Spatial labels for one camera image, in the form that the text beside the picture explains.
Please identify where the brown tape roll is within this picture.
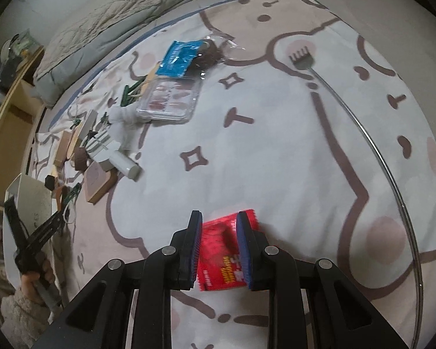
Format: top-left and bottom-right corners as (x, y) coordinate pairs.
(74, 147), (90, 170)

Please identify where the brown leather pouch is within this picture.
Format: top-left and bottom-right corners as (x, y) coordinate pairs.
(54, 185), (68, 208)

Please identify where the silver rectangular box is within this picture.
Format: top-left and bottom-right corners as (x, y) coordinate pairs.
(81, 110), (99, 131)

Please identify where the white slotted plastic holder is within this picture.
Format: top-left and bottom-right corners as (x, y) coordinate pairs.
(89, 136), (119, 171)

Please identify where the round wooden board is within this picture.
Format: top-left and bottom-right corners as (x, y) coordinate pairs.
(145, 63), (160, 84)

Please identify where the wooden shelf unit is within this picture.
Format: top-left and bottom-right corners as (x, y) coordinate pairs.
(0, 44), (46, 204)

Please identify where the pink square wooden coaster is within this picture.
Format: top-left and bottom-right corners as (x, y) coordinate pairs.
(84, 163), (119, 202)

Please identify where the clear plastic nail case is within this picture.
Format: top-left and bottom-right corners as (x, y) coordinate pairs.
(135, 76), (203, 123)

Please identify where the oval wooden case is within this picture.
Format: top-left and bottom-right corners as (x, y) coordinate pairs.
(53, 131), (73, 166)

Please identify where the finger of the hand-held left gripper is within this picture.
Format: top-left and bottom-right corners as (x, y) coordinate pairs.
(24, 211), (66, 259)
(3, 195), (31, 262)

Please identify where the metal back scratcher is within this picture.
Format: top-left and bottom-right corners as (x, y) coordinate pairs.
(289, 45), (424, 349)

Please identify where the white visor cap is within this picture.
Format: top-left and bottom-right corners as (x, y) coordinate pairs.
(0, 38), (22, 66)

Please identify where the beige quilted pillow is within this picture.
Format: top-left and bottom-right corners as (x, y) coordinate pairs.
(45, 0), (168, 70)

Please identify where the bunch of green clips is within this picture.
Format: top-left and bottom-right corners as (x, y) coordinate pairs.
(121, 76), (148, 106)

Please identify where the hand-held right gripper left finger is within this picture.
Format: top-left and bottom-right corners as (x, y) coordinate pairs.
(33, 210), (204, 349)

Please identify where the white cloth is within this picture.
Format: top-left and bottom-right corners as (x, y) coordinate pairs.
(109, 105), (146, 149)

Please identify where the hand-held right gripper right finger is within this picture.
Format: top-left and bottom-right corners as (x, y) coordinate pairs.
(236, 211), (409, 349)

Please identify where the white shoe box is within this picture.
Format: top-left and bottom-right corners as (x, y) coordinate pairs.
(5, 174), (64, 233)

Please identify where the blue packet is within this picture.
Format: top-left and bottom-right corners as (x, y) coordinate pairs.
(156, 40), (206, 78)

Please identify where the red packet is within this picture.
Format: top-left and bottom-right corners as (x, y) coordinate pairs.
(195, 209), (264, 292)

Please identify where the clear bag with dark item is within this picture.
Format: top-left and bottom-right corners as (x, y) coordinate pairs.
(191, 34), (246, 79)

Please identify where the grey comforter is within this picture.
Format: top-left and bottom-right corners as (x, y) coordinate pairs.
(33, 0), (211, 108)

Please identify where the light wooden case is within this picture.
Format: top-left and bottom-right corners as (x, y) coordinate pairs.
(68, 125), (90, 153)

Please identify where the person's left hand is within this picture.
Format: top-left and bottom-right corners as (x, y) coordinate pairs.
(20, 258), (57, 306)

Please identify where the white cylinder bottle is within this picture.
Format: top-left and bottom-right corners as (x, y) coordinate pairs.
(109, 149), (142, 180)

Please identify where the person's left forearm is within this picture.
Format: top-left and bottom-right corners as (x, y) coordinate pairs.
(0, 285), (64, 349)

